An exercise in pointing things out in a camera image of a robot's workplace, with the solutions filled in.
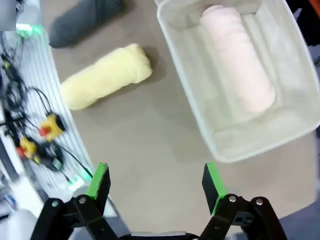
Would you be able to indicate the yellow emergency stop box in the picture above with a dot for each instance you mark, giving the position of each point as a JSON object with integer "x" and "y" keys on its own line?
{"x": 51, "y": 126}
{"x": 27, "y": 147}

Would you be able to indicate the person in orange hoodie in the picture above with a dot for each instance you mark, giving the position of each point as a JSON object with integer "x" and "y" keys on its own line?
{"x": 315, "y": 1}

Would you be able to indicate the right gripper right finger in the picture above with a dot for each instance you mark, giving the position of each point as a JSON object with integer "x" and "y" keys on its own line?
{"x": 212, "y": 190}

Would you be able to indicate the pale yellow towel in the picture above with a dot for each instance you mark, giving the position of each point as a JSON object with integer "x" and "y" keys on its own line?
{"x": 105, "y": 75}

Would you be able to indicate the pale pink towel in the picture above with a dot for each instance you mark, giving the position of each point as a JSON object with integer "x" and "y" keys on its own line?
{"x": 237, "y": 62}

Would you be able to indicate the dark grey towel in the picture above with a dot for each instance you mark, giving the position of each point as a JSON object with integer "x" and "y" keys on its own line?
{"x": 82, "y": 22}

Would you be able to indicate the cream fabric storage basket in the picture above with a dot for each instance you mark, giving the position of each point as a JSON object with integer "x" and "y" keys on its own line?
{"x": 180, "y": 50}

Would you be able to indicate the grey slotted aluminium frame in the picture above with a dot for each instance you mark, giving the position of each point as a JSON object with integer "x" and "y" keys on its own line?
{"x": 53, "y": 82}

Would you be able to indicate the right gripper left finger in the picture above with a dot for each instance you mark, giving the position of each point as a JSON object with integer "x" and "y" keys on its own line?
{"x": 98, "y": 185}

